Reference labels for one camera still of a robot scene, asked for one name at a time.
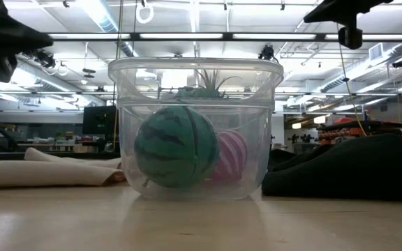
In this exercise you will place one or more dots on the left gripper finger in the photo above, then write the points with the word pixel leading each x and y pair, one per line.
pixel 23 35
pixel 2 68

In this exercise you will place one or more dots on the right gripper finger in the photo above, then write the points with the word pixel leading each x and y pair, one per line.
pixel 350 37
pixel 333 12

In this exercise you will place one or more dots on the pink white striped toy vegetable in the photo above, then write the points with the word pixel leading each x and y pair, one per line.
pixel 234 153

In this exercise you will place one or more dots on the green striped toy watermelon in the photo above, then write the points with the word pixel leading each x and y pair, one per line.
pixel 176 146

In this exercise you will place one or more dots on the clear plastic tupperware container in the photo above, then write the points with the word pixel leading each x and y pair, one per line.
pixel 257 167

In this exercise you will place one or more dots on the black ceiling spotlights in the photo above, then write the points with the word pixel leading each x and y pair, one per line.
pixel 45 60

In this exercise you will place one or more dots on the black ceiling fixture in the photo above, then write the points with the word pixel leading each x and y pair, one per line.
pixel 400 63
pixel 266 53
pixel 178 55

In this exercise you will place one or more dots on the red and black cart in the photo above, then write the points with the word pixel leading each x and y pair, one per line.
pixel 361 130

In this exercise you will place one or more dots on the black computer monitor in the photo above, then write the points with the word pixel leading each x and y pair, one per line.
pixel 100 120

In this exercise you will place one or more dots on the black overhead light bar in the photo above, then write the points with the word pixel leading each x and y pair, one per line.
pixel 134 36

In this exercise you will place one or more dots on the beige folded cloth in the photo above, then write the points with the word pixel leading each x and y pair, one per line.
pixel 47 174

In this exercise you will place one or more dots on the black crumpled cloth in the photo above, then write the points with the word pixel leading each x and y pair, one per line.
pixel 344 174

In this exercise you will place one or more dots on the green plant in patterned pot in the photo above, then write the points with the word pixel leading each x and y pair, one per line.
pixel 204 92

